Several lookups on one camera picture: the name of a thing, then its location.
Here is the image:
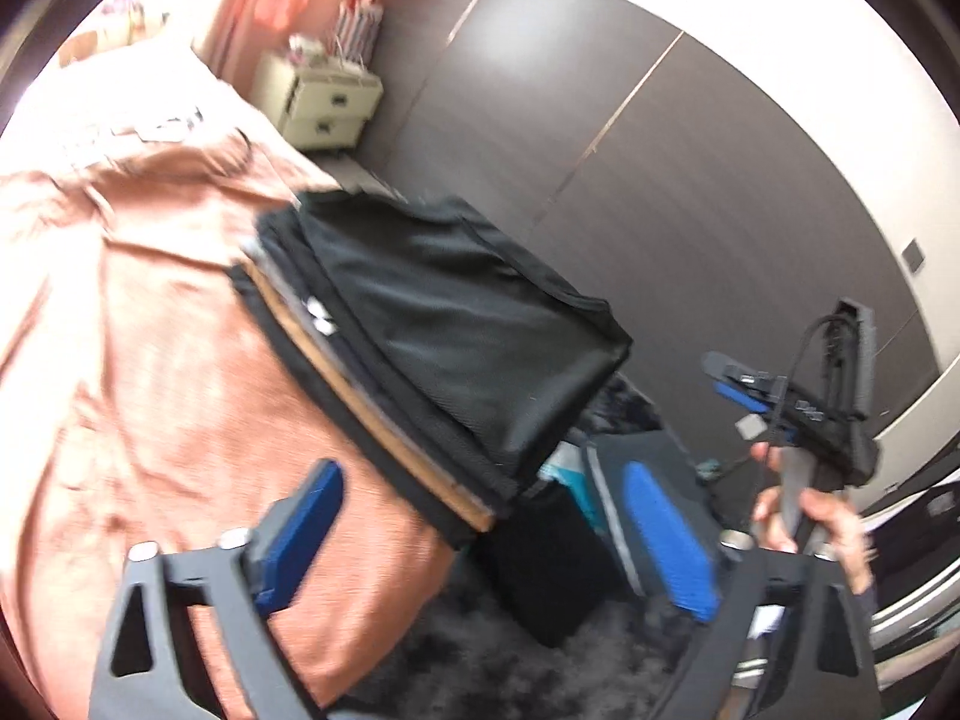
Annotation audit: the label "black mesh tank top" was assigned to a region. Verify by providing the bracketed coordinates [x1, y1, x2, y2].
[260, 192, 631, 500]

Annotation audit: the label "stack of folded dark clothes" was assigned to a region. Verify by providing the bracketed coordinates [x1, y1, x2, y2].
[227, 205, 527, 550]

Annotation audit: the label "person's right hand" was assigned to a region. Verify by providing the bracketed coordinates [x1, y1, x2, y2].
[752, 486, 874, 595]

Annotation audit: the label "brown terry bed blanket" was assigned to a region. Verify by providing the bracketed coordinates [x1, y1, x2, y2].
[2, 43, 452, 718]

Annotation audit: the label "dark grey wardrobe doors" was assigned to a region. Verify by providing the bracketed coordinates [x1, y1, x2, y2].
[359, 0, 947, 442]

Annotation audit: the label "white rack on cabinet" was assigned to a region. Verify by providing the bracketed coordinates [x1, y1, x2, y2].
[332, 0, 384, 68]

